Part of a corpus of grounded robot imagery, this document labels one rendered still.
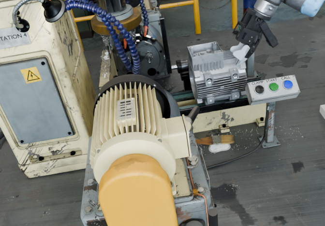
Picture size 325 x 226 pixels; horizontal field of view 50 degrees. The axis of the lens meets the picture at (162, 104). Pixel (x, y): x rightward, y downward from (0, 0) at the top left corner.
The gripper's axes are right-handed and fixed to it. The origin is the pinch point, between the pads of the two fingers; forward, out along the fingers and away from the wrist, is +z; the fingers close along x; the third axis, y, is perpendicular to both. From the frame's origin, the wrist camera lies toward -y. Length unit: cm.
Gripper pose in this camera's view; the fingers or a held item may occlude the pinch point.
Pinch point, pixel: (239, 62)
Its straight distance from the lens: 135.6
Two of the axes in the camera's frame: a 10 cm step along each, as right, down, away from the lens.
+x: 1.0, 5.6, -8.2
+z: -3.8, 7.9, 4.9
